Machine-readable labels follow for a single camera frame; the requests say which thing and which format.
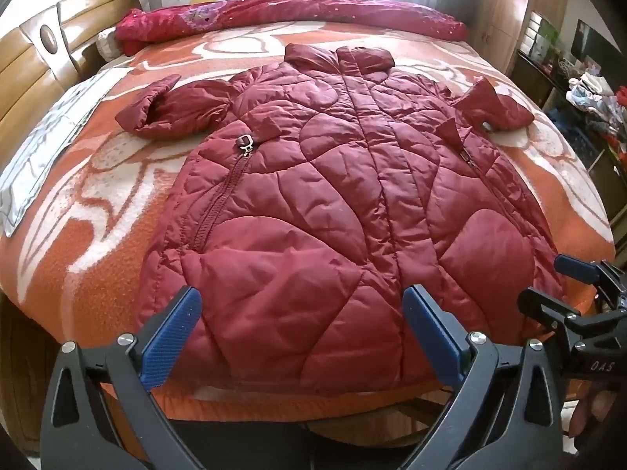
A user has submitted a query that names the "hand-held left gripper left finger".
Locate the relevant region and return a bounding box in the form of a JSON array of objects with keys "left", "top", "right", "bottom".
[{"left": 40, "top": 285, "right": 216, "bottom": 470}]

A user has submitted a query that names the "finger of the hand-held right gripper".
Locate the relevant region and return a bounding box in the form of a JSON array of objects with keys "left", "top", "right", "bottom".
[
  {"left": 518, "top": 288, "right": 596, "bottom": 340},
  {"left": 555, "top": 253, "right": 627, "bottom": 304}
]

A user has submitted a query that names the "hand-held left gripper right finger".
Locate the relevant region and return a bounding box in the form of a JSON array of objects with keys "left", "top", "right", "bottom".
[{"left": 399, "top": 283, "right": 581, "bottom": 470}]

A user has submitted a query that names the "dark red quilted jacket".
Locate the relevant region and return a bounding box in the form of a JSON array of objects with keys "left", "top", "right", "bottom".
[{"left": 115, "top": 43, "right": 565, "bottom": 398}]

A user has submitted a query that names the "pile of mixed clothes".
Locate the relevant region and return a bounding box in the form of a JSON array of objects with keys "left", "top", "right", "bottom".
[{"left": 563, "top": 71, "right": 627, "bottom": 160}]

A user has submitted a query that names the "person's right hand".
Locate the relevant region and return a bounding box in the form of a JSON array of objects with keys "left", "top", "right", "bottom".
[{"left": 568, "top": 386, "right": 612, "bottom": 451}]

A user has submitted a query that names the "orange and white floral blanket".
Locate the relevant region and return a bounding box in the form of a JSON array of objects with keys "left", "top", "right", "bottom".
[{"left": 0, "top": 20, "right": 617, "bottom": 426}]

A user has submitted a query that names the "dark cluttered desk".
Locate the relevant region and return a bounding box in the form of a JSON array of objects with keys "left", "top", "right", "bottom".
[{"left": 509, "top": 10, "right": 627, "bottom": 219}]

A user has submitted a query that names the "grey white quilted sheet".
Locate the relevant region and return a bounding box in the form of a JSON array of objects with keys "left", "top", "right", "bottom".
[{"left": 0, "top": 66, "right": 117, "bottom": 237}]

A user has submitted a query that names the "wooden wardrobe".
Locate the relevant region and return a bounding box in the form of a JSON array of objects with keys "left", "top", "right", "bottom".
[{"left": 469, "top": 0, "right": 570, "bottom": 75}]

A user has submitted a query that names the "white pillow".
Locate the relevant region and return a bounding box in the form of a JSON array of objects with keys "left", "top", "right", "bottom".
[{"left": 95, "top": 27, "right": 124, "bottom": 62}]

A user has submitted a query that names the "wooden headboard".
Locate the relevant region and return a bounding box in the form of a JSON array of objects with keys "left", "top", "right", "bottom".
[{"left": 0, "top": 0, "right": 142, "bottom": 167}]

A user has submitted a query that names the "red patterned rolled quilt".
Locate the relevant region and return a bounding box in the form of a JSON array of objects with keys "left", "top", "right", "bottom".
[{"left": 115, "top": 0, "right": 470, "bottom": 58}]

